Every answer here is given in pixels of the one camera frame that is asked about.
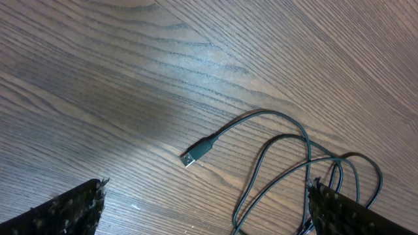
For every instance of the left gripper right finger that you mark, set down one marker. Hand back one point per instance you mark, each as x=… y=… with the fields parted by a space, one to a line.
x=333 y=213

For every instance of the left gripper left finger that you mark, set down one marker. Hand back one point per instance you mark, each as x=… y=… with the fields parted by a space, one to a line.
x=77 y=211

